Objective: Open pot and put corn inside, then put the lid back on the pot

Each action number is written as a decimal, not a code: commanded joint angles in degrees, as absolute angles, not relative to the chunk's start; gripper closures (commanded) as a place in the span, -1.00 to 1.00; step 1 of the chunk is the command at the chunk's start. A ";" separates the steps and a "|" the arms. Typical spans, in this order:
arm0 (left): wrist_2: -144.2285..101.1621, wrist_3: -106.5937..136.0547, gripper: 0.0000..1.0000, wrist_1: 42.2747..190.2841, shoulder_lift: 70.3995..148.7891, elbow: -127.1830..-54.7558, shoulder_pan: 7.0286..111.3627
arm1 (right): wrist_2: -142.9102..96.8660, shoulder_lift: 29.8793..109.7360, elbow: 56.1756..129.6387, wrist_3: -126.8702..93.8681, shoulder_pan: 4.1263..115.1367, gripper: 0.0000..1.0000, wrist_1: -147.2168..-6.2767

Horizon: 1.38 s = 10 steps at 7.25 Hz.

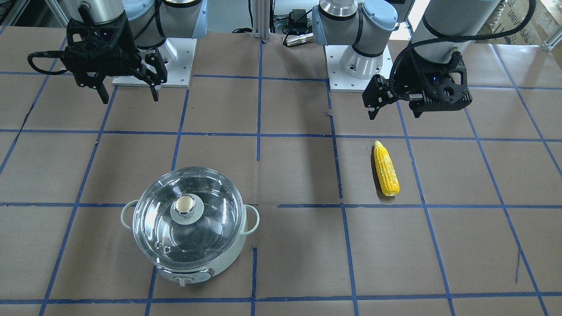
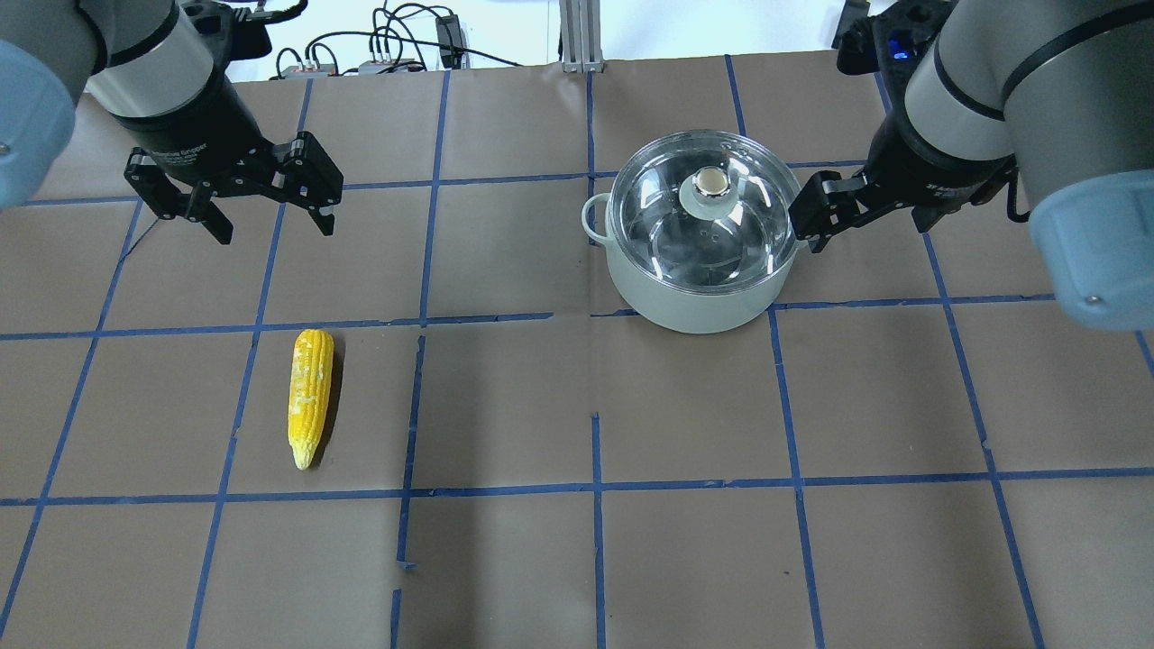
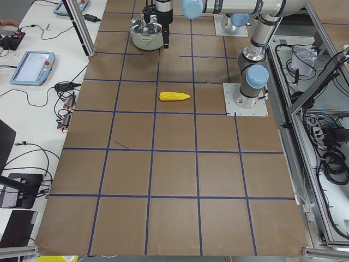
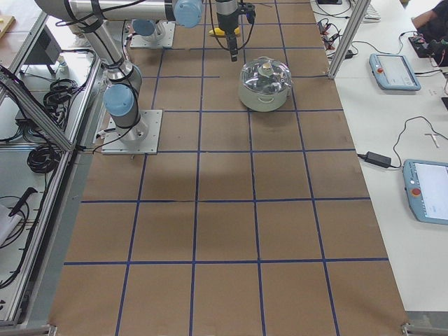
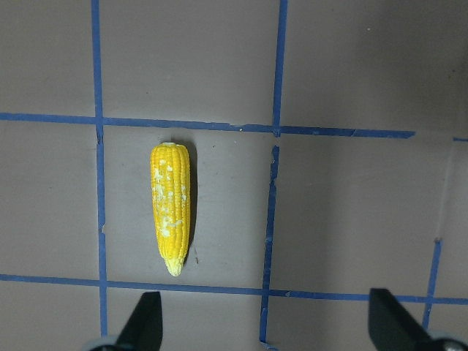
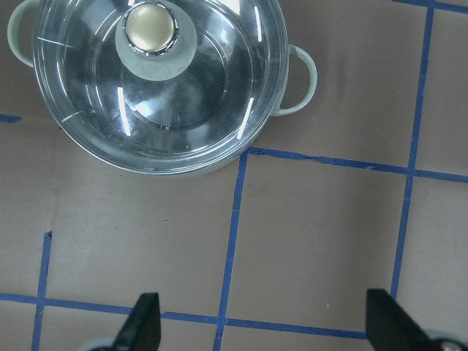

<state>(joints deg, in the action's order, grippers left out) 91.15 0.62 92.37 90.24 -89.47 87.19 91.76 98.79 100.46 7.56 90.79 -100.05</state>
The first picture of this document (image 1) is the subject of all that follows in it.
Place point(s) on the pale green electric pot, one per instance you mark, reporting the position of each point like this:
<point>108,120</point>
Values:
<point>192,247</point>

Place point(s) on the aluminium frame post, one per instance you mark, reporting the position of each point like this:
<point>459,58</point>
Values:
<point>261,17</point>

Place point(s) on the yellow corn cob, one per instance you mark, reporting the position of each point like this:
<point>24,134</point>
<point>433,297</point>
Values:
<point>386,173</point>

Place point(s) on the glass pot lid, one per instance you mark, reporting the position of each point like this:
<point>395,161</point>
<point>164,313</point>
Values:
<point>189,185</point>

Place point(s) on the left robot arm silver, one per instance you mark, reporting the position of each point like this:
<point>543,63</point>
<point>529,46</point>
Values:
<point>445,26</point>

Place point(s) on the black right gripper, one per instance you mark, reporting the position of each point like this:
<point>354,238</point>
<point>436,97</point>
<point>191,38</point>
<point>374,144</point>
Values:
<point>153,66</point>

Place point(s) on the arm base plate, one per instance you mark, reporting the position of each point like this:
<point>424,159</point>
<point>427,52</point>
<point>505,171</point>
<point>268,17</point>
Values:
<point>351,72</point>
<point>178,55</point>

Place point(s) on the black power adapter background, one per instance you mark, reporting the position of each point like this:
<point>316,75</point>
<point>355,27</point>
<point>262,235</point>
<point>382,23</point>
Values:
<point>298,22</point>

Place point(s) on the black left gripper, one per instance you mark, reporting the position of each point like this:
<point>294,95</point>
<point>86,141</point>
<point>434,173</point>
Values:
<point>410,71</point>

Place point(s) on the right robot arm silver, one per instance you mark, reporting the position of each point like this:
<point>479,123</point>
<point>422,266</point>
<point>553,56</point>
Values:
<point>152,21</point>

